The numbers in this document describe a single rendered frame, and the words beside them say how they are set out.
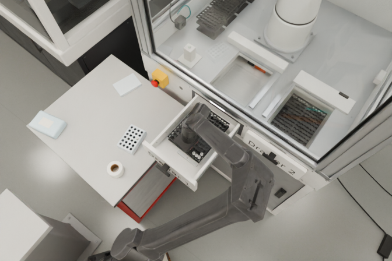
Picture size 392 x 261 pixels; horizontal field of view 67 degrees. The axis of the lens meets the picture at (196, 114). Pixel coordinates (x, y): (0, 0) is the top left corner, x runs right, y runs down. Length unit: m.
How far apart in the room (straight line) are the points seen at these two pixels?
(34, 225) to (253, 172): 1.09
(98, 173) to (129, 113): 0.33
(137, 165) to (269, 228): 1.09
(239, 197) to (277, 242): 1.59
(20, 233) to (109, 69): 0.88
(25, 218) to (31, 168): 1.00
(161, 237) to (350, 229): 1.75
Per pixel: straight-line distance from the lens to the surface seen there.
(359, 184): 2.45
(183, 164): 1.32
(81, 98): 1.65
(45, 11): 1.51
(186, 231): 0.70
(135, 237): 0.79
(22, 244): 1.51
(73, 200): 2.29
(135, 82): 1.61
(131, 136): 1.44
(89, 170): 1.47
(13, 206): 1.56
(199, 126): 0.94
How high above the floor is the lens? 2.09
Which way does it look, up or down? 62 degrees down
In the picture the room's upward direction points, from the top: 1 degrees clockwise
